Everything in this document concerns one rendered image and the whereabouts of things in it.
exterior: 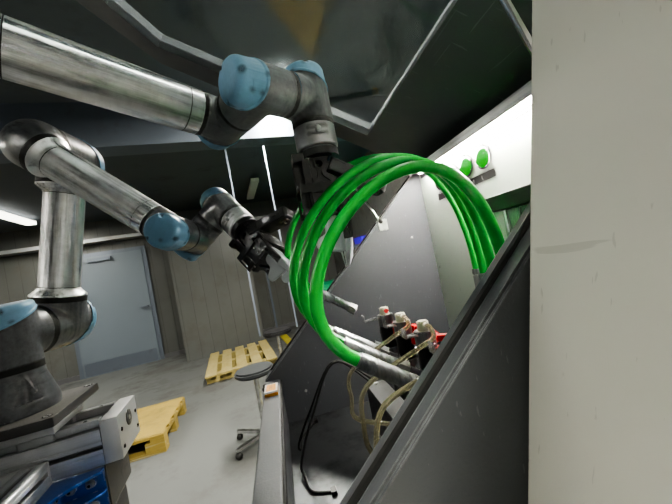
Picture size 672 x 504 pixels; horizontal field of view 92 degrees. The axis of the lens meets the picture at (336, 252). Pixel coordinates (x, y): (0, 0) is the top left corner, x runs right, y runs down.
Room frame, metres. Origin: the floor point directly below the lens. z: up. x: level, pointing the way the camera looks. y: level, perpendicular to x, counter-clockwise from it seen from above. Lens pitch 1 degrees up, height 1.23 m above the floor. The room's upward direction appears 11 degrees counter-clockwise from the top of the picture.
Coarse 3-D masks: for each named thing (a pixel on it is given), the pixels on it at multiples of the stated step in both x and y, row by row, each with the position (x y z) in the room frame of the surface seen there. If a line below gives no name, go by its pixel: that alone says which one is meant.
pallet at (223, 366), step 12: (240, 348) 5.15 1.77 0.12; (252, 348) 4.99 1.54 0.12; (264, 348) 4.84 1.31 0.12; (216, 360) 4.67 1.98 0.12; (228, 360) 4.54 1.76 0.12; (240, 360) 4.41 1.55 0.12; (252, 360) 4.29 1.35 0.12; (264, 360) 4.28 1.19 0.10; (216, 372) 4.05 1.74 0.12; (228, 372) 4.02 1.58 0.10
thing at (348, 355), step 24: (408, 168) 0.35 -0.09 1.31; (432, 168) 0.36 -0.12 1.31; (360, 192) 0.34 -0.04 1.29; (480, 192) 0.37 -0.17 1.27; (336, 216) 0.34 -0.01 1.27; (480, 216) 0.37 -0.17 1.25; (336, 240) 0.34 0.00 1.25; (504, 240) 0.37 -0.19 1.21; (312, 288) 0.33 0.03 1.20; (312, 312) 0.33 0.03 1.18; (360, 360) 0.33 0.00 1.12
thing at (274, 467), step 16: (272, 400) 0.72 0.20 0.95; (272, 416) 0.64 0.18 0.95; (272, 432) 0.58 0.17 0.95; (288, 432) 0.78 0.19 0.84; (272, 448) 0.53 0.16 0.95; (288, 448) 0.68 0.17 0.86; (256, 464) 0.49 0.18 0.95; (272, 464) 0.48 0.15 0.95; (288, 464) 0.60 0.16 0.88; (256, 480) 0.45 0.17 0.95; (272, 480) 0.45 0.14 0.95; (288, 480) 0.53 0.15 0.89; (256, 496) 0.42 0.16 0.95; (272, 496) 0.42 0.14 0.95; (288, 496) 0.48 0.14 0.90
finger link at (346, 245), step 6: (330, 222) 0.56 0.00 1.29; (342, 234) 0.56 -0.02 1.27; (342, 240) 0.56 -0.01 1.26; (348, 240) 0.56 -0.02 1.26; (336, 246) 0.56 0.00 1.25; (342, 246) 0.57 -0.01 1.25; (348, 246) 0.56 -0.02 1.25; (348, 252) 0.57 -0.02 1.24; (348, 258) 0.57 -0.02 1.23; (348, 264) 0.58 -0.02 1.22
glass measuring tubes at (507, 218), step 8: (528, 184) 0.52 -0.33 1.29; (504, 192) 0.58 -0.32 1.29; (512, 192) 0.56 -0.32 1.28; (520, 192) 0.54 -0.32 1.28; (528, 192) 0.52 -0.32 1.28; (488, 200) 0.62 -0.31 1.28; (496, 200) 0.60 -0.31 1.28; (504, 200) 0.58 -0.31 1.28; (512, 200) 0.56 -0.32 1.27; (520, 200) 0.54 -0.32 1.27; (528, 200) 0.53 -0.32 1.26; (496, 208) 0.60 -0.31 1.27; (504, 208) 0.58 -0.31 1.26; (512, 208) 0.58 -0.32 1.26; (520, 208) 0.58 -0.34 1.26; (496, 216) 0.62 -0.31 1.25; (504, 216) 0.61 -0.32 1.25; (512, 216) 0.58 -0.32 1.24; (504, 224) 0.61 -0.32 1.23; (512, 224) 0.58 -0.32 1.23; (504, 232) 0.61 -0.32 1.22
